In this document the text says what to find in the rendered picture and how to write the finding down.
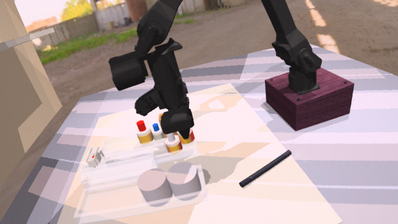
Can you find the black rod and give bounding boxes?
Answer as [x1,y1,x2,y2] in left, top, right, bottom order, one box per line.
[239,150,292,188]

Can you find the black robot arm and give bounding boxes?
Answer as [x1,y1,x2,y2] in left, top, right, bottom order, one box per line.
[108,0,322,116]

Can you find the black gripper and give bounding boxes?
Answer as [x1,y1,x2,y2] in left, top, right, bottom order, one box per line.
[153,72,195,139]

